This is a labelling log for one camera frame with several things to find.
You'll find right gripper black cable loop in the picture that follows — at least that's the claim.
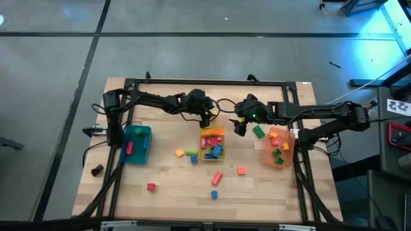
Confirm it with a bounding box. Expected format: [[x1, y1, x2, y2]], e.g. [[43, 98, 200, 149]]
[[215, 98, 240, 114]]

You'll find teal translucent plastic bin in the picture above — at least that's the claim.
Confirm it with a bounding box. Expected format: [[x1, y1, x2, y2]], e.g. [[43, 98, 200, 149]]
[[119, 124, 152, 165]]

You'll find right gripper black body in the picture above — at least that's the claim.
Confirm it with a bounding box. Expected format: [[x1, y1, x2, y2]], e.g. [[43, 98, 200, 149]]
[[236, 94, 277, 124]]

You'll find black cabinet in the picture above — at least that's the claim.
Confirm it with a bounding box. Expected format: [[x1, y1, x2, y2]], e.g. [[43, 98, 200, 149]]
[[377, 86, 411, 176]]

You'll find red-framed device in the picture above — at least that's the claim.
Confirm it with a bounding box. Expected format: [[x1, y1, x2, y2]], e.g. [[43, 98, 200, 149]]
[[387, 121, 411, 151]]

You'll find orange translucent plastic bin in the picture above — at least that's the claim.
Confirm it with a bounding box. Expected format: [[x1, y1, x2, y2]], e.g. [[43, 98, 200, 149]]
[[263, 127, 296, 170]]

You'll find white marker sheet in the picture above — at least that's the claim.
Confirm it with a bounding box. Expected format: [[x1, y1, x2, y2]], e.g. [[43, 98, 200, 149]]
[[387, 98, 411, 117]]

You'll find black beam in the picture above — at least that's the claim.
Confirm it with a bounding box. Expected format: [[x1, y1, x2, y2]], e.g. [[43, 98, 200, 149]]
[[349, 62, 411, 88]]

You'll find white cable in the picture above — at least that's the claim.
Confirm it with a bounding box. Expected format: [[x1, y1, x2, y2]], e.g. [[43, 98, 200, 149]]
[[322, 54, 411, 108]]

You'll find salmon cylinder block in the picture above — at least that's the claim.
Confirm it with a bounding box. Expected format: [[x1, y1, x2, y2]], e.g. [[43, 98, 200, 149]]
[[211, 171, 224, 187]]

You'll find black arm base cable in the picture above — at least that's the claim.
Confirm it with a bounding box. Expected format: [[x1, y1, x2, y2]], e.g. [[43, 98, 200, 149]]
[[82, 141, 112, 169]]

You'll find yellow translucent plastic bin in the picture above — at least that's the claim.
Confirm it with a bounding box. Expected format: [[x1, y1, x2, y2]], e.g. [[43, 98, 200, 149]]
[[198, 124, 226, 162]]

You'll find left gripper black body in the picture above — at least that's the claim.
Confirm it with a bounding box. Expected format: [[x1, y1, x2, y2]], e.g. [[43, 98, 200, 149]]
[[186, 89, 214, 116]]

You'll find silver metal bracket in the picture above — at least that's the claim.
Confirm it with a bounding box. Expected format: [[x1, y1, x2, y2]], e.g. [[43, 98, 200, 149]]
[[278, 223, 317, 231], [101, 220, 138, 231]]

